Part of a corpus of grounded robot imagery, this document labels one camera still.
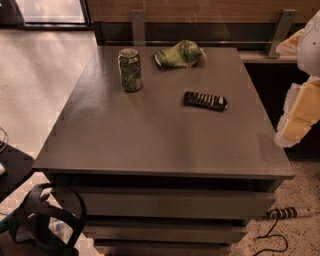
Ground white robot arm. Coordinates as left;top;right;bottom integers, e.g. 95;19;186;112
274;11;320;148

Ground black headset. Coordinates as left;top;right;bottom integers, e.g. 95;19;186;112
1;183;87;256

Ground black power cable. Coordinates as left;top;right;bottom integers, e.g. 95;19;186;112
252;218;289;256

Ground green jalapeno chip bag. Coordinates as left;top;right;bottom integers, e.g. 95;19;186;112
154;40;205;68

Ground striped power strip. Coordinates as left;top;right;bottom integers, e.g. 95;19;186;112
264;207;315;220

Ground green soda can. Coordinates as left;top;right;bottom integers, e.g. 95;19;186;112
118;48;142;92

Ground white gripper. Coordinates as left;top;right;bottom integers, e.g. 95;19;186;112
273;75;320;149

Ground black side table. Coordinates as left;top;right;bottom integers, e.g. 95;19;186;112
0;145;34;202

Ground grey drawer cabinet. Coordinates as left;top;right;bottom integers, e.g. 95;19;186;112
34;46;293;256

